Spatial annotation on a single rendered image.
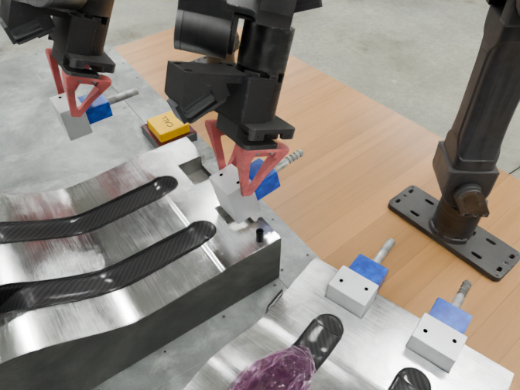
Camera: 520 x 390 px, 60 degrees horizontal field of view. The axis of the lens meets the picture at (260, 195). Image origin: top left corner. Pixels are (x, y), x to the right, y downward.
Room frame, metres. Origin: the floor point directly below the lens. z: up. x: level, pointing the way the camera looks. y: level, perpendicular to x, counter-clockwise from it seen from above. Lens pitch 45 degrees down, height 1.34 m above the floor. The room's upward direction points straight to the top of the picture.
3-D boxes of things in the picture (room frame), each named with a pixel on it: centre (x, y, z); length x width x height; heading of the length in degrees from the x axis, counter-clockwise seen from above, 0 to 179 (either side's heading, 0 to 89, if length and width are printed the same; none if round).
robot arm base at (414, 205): (0.46, -0.30, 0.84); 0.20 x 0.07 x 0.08; 40
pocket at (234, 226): (0.42, 0.03, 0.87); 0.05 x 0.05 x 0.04; 35
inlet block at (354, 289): (0.34, -0.14, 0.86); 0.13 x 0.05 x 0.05; 142
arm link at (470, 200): (0.46, -0.29, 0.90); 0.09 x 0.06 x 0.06; 177
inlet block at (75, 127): (0.62, 0.26, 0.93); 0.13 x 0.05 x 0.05; 125
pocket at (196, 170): (0.51, 0.09, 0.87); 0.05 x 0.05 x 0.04; 35
